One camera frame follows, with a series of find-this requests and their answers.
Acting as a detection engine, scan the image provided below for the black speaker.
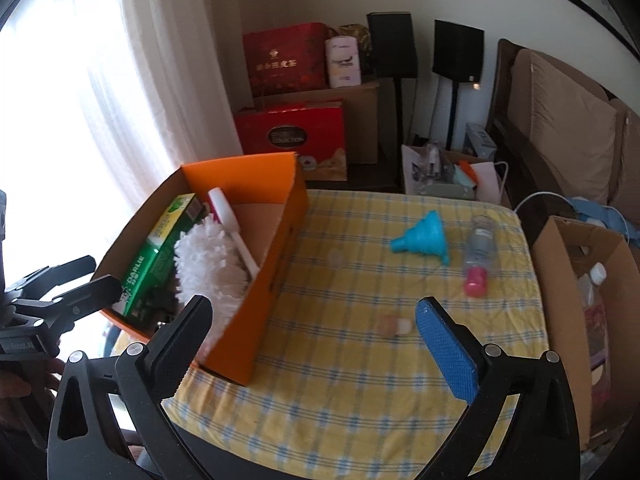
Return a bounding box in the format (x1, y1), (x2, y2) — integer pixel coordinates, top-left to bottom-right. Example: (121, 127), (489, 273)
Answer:
(432, 20), (485, 84)
(367, 12), (419, 79)

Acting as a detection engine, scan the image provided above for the white red lint brush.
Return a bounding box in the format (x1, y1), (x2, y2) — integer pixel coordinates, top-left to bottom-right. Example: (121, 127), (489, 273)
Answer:
(208, 188), (259, 278)

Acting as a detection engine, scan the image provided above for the black speaker right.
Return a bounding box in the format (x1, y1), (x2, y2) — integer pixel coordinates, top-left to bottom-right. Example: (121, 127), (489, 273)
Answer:
(432, 20), (485, 84)

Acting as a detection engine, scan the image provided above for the yellow plaid tablecloth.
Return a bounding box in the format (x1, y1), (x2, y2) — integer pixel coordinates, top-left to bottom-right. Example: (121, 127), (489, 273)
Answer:
(164, 191), (548, 479)

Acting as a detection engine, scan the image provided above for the white charging cable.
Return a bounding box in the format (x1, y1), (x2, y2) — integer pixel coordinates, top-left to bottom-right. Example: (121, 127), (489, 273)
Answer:
(491, 160), (632, 241)

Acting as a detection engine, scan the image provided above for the beige white makeup sponge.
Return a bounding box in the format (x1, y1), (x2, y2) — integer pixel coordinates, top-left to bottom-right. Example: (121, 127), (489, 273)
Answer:
(376, 314), (413, 338)

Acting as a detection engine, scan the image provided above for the clear bottle with pink cap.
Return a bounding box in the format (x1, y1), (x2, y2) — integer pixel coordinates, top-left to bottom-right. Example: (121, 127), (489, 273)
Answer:
(463, 216), (497, 298)

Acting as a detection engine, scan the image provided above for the white sheer curtain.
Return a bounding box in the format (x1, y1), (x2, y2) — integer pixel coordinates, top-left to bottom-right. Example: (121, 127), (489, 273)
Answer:
(1, 0), (241, 280)

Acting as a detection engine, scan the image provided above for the cluttered box of papers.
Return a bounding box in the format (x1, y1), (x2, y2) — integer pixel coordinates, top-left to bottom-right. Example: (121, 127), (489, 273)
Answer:
(401, 143), (503, 204)

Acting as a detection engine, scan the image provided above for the brown cardboard box right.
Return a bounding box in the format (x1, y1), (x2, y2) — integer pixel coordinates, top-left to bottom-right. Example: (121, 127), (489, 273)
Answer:
(532, 217), (639, 450)

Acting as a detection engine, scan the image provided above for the clear bottle white cap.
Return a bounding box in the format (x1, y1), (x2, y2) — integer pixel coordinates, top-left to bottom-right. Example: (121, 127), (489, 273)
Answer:
(577, 262), (608, 310)

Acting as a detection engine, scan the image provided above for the teal collapsible funnel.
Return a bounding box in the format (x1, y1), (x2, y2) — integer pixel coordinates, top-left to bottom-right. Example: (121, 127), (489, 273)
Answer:
(390, 210), (450, 266)

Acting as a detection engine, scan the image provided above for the pink floral package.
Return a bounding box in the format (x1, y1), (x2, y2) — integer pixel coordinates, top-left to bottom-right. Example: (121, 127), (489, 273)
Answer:
(585, 304), (611, 412)

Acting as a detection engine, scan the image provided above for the large brown cardboard carton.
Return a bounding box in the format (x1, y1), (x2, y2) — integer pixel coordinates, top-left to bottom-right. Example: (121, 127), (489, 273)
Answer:
(254, 80), (380, 165)

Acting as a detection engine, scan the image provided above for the brown sofa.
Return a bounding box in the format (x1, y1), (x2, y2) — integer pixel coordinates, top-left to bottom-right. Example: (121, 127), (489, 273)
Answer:
(486, 39), (639, 242)

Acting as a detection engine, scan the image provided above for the red tea gift bag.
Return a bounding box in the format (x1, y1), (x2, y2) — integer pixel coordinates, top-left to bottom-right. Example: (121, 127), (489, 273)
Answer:
(243, 22), (329, 98)

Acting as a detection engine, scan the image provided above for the green yellow toothpaste box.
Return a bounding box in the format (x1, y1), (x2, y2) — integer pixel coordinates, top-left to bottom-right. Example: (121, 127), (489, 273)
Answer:
(113, 193), (204, 326)

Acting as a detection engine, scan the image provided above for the red chocolate gift box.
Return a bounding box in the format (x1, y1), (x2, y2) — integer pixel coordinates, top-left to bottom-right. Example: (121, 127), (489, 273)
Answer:
(234, 100), (347, 181)

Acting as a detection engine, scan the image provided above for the pink white tissue pack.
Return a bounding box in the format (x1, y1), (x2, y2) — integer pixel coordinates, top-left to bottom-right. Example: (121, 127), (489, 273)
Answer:
(326, 36), (361, 89)

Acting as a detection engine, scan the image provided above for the orange cardboard box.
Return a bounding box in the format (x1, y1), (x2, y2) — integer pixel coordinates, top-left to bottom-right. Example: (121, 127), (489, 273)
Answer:
(94, 153), (309, 386)

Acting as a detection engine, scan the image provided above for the blue cloth on sofa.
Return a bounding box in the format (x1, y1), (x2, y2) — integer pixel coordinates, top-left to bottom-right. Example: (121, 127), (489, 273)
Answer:
(568, 197), (639, 247)

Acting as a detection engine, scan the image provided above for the black speaker left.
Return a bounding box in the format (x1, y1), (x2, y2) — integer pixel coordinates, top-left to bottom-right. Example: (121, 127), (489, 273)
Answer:
(367, 12), (419, 79)

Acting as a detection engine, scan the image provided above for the person's left hand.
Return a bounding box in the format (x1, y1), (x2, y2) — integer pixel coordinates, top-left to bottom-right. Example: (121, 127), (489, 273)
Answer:
(1, 359), (65, 439)

